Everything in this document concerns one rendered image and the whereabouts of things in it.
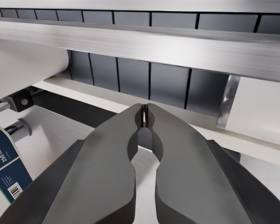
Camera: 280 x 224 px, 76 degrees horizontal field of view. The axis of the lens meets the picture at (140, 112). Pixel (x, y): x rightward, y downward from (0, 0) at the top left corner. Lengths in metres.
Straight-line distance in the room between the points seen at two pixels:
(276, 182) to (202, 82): 0.17
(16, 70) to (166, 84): 0.14
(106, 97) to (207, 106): 0.09
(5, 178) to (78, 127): 0.23
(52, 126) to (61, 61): 0.17
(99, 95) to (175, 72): 0.08
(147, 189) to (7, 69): 0.23
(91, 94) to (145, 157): 0.11
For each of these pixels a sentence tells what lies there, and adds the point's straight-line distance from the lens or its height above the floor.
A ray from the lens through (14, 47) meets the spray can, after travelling 0.21.
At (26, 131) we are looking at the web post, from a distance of 0.46.
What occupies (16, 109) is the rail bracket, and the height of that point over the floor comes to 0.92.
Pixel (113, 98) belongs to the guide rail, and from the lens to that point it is 0.17.
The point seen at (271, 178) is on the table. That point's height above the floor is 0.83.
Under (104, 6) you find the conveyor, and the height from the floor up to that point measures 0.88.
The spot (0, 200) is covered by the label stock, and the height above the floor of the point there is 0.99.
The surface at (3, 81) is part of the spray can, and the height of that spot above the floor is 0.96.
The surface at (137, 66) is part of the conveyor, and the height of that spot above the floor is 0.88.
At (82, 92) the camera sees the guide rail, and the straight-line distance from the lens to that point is 0.19.
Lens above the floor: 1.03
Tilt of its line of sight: 46 degrees down
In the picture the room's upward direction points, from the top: 133 degrees counter-clockwise
